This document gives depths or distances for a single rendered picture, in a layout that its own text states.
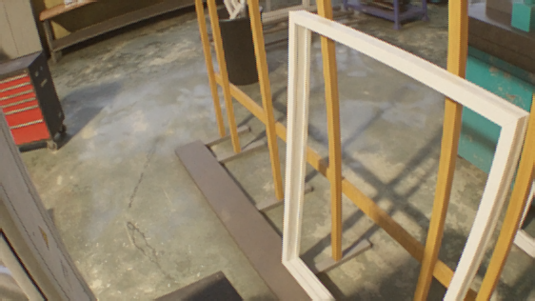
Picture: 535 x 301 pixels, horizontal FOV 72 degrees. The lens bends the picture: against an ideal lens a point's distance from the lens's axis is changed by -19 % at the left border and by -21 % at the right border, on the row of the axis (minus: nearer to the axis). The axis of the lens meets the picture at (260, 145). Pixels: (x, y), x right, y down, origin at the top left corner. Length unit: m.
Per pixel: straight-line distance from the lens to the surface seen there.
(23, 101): 4.39
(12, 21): 7.92
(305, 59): 1.95
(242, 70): 4.67
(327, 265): 2.59
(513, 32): 2.73
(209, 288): 1.52
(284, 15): 6.47
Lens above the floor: 1.99
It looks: 32 degrees down
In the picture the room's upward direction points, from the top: 9 degrees counter-clockwise
